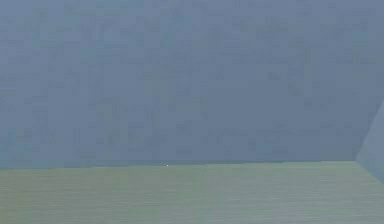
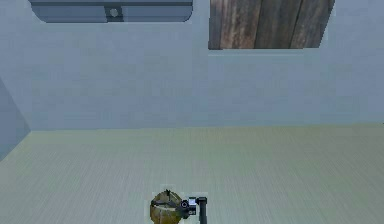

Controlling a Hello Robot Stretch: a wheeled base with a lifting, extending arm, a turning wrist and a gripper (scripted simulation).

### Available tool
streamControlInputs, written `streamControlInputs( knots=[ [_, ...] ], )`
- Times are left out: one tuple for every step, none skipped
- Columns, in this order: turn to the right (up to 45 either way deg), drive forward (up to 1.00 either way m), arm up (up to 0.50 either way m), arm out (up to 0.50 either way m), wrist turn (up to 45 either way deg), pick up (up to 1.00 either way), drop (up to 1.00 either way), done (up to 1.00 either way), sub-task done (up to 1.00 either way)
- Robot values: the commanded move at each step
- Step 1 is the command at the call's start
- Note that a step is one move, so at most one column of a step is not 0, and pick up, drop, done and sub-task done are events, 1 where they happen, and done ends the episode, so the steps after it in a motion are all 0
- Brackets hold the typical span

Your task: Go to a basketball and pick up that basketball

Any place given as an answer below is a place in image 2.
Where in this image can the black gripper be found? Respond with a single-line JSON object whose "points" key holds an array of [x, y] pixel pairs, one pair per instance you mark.
{"points": [[184, 208]]}

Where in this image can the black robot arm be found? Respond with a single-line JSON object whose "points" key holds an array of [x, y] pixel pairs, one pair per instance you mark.
{"points": [[203, 210]]}

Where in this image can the brown wooden panel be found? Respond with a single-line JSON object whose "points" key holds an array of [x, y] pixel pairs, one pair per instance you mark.
{"points": [[263, 23]]}

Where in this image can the blue-grey wall cabinet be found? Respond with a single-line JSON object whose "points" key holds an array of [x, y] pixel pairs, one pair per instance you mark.
{"points": [[80, 11]]}

